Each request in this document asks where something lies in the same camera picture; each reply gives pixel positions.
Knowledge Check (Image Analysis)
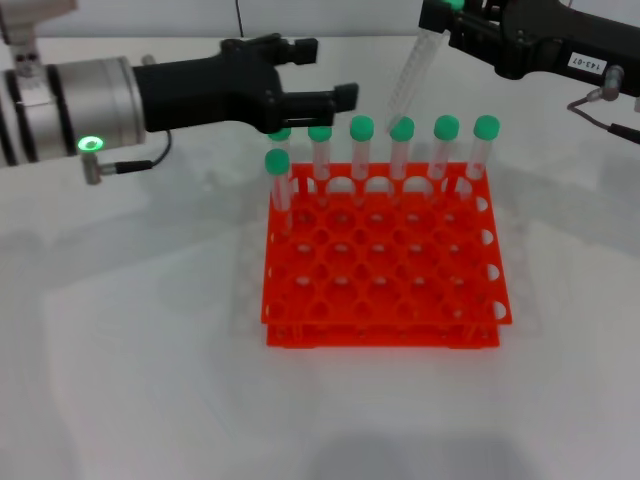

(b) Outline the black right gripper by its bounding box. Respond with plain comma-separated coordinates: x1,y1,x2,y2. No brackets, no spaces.
418,0,640,99

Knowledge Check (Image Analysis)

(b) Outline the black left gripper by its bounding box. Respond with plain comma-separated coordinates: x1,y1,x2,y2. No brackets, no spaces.
132,33,360,134

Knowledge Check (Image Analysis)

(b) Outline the clear test tube green cap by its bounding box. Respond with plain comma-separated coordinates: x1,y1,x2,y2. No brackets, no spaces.
267,127,296,174
349,116,376,207
457,114,502,201
389,116,416,206
427,115,461,201
264,148,296,236
307,124,334,207
384,0,464,134

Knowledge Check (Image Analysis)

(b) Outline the orange test tube rack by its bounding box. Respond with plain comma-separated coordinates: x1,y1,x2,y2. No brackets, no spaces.
260,162,515,350

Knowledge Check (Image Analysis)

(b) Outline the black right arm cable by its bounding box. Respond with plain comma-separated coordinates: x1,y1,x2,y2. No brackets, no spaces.
567,64,640,146

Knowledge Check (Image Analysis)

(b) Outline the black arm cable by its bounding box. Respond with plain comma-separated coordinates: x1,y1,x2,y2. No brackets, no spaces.
82,130,174,185
567,64,640,146

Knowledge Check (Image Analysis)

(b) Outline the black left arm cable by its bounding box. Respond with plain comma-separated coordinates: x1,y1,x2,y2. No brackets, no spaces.
82,130,174,185

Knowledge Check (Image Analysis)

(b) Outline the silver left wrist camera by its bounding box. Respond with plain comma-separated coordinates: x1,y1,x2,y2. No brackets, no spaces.
0,0,80,76

